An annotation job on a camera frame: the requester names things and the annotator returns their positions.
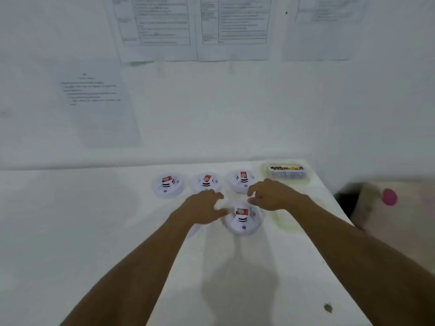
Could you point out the person's right thumb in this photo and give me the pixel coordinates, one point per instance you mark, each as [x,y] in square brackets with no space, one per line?
[255,200]

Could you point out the printed table paper sheet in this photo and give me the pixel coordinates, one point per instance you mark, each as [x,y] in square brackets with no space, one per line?
[234,27]
[153,27]

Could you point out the clear plastic battery container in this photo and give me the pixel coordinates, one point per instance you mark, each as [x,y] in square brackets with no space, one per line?
[287,172]

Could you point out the white smoke detector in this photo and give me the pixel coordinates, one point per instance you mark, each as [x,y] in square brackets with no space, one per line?
[168,185]
[240,181]
[206,182]
[242,218]

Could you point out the person's right forearm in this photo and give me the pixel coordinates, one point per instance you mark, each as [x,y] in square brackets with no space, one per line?
[363,264]

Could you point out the beige sack with pink dot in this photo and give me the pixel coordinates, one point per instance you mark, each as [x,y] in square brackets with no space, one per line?
[397,220]

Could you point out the person's left forearm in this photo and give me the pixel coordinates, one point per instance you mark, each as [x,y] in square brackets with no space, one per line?
[136,271]

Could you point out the person's left thumb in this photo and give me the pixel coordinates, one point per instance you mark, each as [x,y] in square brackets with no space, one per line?
[220,211]

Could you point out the clear plastic container lid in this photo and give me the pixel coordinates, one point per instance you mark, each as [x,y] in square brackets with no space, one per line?
[289,220]

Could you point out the faint printed paper sheet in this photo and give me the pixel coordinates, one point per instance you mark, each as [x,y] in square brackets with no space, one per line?
[326,27]

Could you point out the text paper sheet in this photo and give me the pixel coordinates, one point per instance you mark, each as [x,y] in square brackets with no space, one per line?
[97,105]

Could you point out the person's right hand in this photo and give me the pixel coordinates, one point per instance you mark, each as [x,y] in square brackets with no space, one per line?
[277,196]

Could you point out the person's left hand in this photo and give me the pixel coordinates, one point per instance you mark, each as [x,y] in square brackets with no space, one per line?
[198,208]

